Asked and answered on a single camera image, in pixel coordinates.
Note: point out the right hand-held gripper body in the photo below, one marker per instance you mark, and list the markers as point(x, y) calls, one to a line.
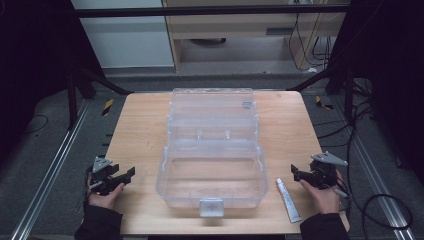
point(324, 172)

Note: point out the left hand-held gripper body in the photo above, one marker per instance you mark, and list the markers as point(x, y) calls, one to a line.
point(102, 176)

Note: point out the white ointment tube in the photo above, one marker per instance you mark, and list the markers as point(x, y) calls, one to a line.
point(288, 201)

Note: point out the clear plastic storage box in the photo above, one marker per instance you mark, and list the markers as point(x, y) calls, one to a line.
point(213, 150)

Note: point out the person's left hand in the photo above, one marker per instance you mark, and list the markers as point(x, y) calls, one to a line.
point(105, 197)

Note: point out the person's right hand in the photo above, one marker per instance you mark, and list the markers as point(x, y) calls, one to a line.
point(321, 196)

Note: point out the wooden desk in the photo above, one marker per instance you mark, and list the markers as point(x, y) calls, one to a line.
point(140, 140)

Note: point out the black and yellow tape strip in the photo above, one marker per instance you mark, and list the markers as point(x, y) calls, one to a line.
point(322, 104)
point(107, 107)

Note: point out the black metal stand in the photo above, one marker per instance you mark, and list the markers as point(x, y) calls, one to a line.
point(81, 88)
point(336, 83)

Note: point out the black curtain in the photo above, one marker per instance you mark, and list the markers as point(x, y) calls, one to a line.
point(390, 83)
point(33, 73)

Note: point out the white cabinet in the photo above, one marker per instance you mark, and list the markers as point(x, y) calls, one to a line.
point(126, 36)

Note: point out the aluminium floor rail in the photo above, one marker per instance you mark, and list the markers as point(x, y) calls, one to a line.
point(376, 180)
point(50, 173)

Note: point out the black metal frame bar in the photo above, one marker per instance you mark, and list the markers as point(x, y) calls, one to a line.
point(213, 11)

